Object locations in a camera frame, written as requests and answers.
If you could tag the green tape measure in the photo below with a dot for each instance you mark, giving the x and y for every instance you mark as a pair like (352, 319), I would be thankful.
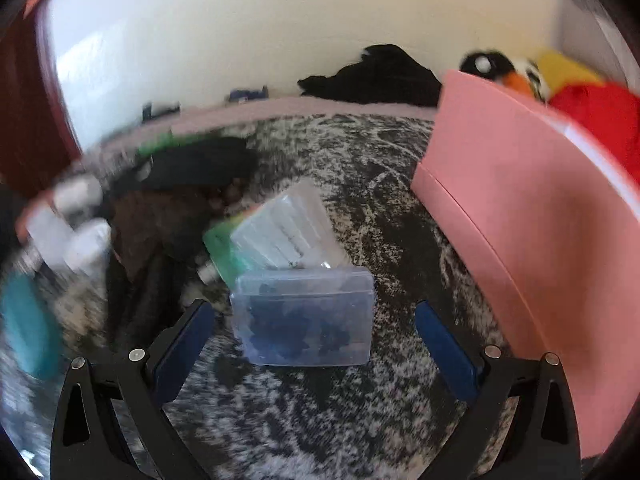
(160, 143)

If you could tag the black selfie stick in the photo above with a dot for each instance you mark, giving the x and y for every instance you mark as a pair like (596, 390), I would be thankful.
(151, 112)

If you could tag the red plush cushion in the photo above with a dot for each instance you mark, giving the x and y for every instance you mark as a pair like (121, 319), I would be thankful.
(610, 113)

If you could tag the white labelled pill bottle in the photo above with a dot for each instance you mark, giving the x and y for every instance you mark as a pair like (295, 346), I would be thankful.
(77, 193)

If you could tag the yellow plush cushion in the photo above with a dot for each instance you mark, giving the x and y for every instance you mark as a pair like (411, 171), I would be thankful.
(559, 71)

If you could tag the blue object on bed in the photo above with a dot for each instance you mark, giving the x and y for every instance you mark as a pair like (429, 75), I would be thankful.
(245, 95)

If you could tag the panda plush toy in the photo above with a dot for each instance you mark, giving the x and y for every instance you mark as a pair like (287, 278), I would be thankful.
(521, 75)

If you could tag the white bottle cap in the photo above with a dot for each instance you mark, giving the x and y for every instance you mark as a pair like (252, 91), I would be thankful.
(89, 247)

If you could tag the black sock with white logo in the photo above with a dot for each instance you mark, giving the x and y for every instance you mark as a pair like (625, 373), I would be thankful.
(215, 162)

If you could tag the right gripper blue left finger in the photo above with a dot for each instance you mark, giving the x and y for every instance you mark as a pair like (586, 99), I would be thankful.
(155, 379)

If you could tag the clear box with dark clips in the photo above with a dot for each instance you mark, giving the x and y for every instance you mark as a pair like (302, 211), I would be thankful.
(304, 317)

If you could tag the brown cloth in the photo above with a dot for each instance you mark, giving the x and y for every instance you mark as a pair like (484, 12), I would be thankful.
(148, 223)

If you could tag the black garment on bed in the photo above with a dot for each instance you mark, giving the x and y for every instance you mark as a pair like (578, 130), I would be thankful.
(384, 74)

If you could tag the mint green tube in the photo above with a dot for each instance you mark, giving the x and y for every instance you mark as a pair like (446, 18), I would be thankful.
(227, 258)

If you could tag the teal glasses case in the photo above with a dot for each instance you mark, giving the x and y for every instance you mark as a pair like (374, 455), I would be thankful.
(31, 328)

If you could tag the pink cardboard box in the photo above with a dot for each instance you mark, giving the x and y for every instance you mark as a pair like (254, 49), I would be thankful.
(547, 223)

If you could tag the clear lidded plastic case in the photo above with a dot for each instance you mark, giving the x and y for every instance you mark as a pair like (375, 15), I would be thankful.
(291, 231)

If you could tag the white plastic bottle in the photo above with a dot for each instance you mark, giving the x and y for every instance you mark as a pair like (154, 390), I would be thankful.
(51, 235)

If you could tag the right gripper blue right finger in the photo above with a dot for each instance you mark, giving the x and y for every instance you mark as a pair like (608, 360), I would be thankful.
(469, 376)

